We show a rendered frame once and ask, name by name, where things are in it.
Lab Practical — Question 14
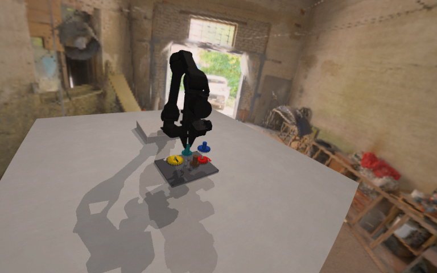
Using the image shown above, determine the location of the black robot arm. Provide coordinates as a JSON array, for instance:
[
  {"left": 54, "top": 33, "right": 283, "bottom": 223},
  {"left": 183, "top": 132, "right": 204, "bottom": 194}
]
[{"left": 160, "top": 50, "right": 212, "bottom": 137}]

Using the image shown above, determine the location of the blue gear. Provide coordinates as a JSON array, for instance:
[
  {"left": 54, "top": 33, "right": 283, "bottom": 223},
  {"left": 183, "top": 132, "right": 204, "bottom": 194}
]
[{"left": 197, "top": 142, "right": 211, "bottom": 152}]

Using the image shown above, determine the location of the red gear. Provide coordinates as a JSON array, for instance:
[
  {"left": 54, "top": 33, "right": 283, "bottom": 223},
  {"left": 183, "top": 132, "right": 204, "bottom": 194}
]
[{"left": 197, "top": 156, "right": 208, "bottom": 164}]

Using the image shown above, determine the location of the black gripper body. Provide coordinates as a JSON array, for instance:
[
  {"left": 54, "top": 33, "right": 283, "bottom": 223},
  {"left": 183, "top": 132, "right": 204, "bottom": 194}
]
[{"left": 163, "top": 109, "right": 196, "bottom": 138}]

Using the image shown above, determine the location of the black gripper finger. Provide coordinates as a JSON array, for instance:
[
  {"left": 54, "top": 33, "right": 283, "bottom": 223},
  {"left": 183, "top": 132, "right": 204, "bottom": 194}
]
[
  {"left": 188, "top": 130, "right": 196, "bottom": 147},
  {"left": 180, "top": 134, "right": 189, "bottom": 149}
]

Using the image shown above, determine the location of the teal gear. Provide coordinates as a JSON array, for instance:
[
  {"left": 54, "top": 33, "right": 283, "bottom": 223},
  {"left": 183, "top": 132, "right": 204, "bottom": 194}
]
[{"left": 182, "top": 144, "right": 192, "bottom": 157}]

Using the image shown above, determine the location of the yellow gear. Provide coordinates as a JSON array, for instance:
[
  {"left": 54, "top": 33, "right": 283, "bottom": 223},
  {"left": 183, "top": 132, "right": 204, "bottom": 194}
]
[{"left": 167, "top": 155, "right": 183, "bottom": 165}]

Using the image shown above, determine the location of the brown gear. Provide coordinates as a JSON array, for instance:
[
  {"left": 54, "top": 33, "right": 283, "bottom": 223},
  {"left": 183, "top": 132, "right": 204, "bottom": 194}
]
[{"left": 190, "top": 155, "right": 200, "bottom": 167}]

